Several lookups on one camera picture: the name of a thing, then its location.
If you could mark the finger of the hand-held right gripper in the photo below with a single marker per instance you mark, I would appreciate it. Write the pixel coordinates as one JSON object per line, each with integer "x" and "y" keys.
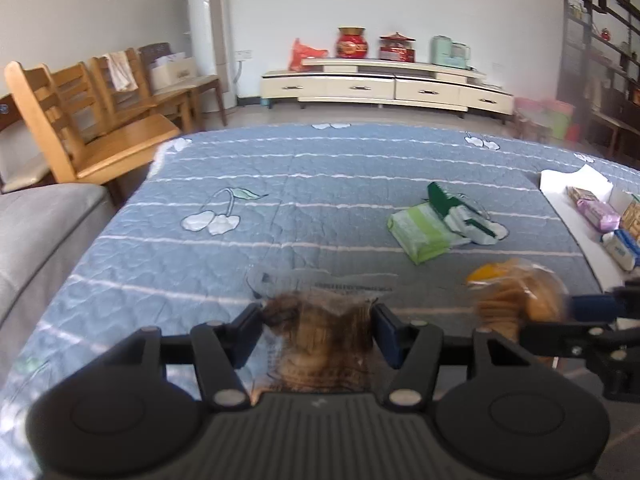
{"x": 555, "y": 339}
{"x": 590, "y": 306}

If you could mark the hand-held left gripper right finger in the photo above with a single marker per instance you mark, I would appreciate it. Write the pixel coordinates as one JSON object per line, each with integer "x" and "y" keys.
{"x": 387, "y": 335}

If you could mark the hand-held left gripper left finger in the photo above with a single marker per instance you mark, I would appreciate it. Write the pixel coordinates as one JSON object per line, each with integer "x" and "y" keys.
{"x": 250, "y": 332}

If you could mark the light round biscuit bag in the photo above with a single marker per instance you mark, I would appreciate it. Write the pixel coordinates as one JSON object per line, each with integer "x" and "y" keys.
{"x": 515, "y": 295}

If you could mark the blue and white snack packet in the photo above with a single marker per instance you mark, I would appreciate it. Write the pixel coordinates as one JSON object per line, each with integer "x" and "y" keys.
{"x": 622, "y": 250}

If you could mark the dark round biscuit bag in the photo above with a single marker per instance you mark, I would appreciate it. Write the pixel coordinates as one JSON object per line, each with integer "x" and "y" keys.
{"x": 320, "y": 335}

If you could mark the purple snack packet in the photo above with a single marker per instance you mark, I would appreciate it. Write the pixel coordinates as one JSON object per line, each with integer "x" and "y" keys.
{"x": 597, "y": 214}

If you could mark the large square cracker packet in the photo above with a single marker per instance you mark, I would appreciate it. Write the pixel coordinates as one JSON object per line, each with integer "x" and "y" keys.
{"x": 632, "y": 220}

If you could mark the white cardboard box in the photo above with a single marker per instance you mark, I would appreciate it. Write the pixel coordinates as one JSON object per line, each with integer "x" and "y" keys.
{"x": 570, "y": 210}

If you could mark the light green tissue packet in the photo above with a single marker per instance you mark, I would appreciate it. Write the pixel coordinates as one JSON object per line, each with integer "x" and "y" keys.
{"x": 422, "y": 232}

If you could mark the green and white plastic bag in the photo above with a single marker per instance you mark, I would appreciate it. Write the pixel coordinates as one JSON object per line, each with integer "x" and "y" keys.
{"x": 470, "y": 220}

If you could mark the blue quilted cherry blanket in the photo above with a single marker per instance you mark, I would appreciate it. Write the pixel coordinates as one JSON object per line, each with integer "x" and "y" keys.
{"x": 300, "y": 200}

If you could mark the green and pink buckets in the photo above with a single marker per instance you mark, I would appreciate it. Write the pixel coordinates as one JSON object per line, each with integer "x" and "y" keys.
{"x": 560, "y": 120}

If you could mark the pink plastic basin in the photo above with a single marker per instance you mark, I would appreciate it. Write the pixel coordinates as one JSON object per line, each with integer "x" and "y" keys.
{"x": 530, "y": 110}

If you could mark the grey sofa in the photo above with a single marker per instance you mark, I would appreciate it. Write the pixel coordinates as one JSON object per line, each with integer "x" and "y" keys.
{"x": 40, "y": 240}

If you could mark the cream tv cabinet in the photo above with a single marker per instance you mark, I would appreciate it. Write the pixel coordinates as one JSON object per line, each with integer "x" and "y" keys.
{"x": 380, "y": 87}

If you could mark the dark wooden display shelf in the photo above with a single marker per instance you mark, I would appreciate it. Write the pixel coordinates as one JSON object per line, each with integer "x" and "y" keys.
{"x": 600, "y": 35}

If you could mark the white paper bag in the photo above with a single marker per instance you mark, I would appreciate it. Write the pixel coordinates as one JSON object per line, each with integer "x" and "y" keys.
{"x": 172, "y": 72}

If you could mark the orange plastic bag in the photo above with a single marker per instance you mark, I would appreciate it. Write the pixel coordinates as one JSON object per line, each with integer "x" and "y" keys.
{"x": 305, "y": 55}

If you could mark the red pavilion gift box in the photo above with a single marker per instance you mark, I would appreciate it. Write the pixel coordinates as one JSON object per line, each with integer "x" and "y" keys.
{"x": 397, "y": 50}

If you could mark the mint green kitchen appliance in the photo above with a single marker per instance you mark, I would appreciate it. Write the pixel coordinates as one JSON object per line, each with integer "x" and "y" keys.
{"x": 450, "y": 52}

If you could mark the white cloth on chair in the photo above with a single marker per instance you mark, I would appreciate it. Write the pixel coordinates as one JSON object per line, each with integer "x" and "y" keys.
{"x": 121, "y": 71}

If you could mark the red and gold jar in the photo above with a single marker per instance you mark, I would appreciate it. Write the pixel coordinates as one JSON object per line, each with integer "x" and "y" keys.
{"x": 352, "y": 44}

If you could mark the white standing air conditioner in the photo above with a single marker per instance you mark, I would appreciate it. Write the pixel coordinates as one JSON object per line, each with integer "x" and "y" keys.
{"x": 207, "y": 35}

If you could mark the white wall outlet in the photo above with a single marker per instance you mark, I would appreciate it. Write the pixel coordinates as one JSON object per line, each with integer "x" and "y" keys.
{"x": 244, "y": 54}

